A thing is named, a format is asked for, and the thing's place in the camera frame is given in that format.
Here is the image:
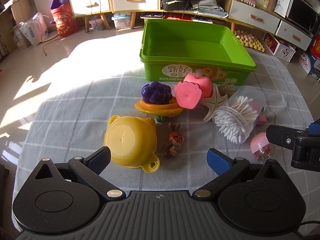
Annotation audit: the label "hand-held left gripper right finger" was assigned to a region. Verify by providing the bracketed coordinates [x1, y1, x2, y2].
[191, 148, 287, 202]

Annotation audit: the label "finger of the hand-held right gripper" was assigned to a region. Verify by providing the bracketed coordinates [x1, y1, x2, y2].
[266, 124, 320, 172]
[307, 119, 320, 134]

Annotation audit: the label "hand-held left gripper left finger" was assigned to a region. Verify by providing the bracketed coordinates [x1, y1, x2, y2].
[32, 146, 125, 202]

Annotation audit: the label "pink clear capsule ball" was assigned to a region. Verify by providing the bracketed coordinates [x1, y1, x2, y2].
[250, 132, 277, 161]

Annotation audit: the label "yellow toy pot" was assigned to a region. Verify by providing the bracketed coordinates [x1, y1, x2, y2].
[104, 115, 160, 173]

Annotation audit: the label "clear cotton swab jar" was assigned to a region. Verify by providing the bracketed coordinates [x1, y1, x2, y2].
[212, 85, 267, 145]

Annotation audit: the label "orange tiger figurine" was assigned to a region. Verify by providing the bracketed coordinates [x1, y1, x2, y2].
[164, 122, 185, 158]

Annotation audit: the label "beige starfish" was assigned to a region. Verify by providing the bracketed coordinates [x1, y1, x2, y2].
[199, 84, 235, 122]

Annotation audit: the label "orange toy plate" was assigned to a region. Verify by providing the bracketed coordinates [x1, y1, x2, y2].
[134, 97, 184, 118]

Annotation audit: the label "pink toy cup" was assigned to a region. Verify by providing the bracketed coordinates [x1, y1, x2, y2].
[174, 70, 213, 110]

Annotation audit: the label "purple toy grapes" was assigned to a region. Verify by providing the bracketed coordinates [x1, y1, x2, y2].
[141, 82, 173, 105]

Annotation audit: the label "green plastic box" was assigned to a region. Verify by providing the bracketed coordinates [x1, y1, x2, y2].
[139, 19, 257, 87]

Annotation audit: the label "grey checked blanket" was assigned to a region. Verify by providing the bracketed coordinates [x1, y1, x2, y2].
[11, 39, 320, 233]

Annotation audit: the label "blue white printed carton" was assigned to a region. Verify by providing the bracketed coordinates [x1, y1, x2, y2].
[297, 51, 320, 80]

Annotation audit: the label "white crate with toys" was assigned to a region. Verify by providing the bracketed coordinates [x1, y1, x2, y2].
[262, 32, 297, 63]

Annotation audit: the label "red printed box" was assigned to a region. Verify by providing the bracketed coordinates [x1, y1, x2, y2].
[311, 34, 320, 54]

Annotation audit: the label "yellow egg tray with eggs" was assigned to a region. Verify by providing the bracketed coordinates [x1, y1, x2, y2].
[234, 30, 265, 53]

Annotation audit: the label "black microwave oven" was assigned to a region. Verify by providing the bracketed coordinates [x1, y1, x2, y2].
[285, 1, 320, 34]

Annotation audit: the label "white printed box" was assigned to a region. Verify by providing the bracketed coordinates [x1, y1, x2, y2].
[274, 0, 295, 18]

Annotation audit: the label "clear storage box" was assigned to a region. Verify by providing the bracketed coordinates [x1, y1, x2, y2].
[111, 14, 132, 30]

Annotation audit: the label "red printed bucket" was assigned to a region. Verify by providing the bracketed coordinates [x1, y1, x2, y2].
[50, 4, 80, 38]

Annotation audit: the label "white plastic bag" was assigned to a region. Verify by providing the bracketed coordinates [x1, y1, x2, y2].
[19, 12, 49, 47]

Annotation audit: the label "folded pale cloths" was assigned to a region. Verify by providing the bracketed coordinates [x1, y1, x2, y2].
[190, 0, 229, 14]

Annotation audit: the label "red storage box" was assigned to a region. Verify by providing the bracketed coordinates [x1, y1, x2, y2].
[162, 11, 198, 20]

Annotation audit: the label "black bag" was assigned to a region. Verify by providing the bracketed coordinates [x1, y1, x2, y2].
[161, 0, 190, 12]

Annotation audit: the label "wooden side desk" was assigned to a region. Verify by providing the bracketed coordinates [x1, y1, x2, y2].
[0, 0, 33, 63]

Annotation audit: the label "black cable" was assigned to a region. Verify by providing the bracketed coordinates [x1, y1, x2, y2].
[299, 220, 320, 233]

